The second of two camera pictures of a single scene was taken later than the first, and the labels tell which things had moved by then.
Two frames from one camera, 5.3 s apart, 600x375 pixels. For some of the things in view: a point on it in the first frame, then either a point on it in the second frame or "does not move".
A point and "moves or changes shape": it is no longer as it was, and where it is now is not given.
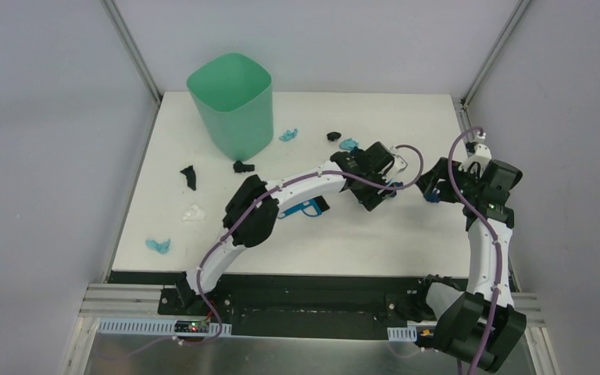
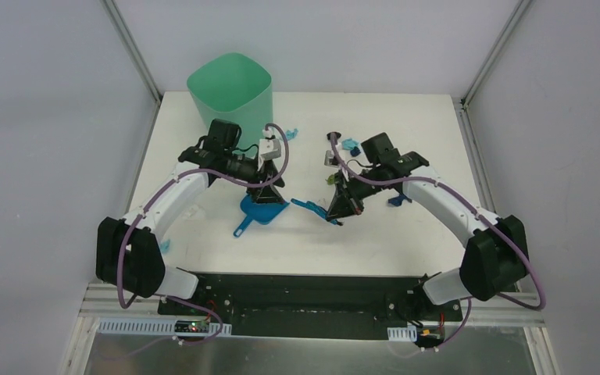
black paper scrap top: (332, 136) does not move
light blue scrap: (288, 135) does not move
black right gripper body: (466, 180) to (362, 189)
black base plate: (269, 305) does not move
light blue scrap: (348, 144) does not move
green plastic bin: (236, 97) does not move
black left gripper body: (367, 191) to (265, 183)
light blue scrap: (162, 248) does not move
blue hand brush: (312, 208) moves or changes shape
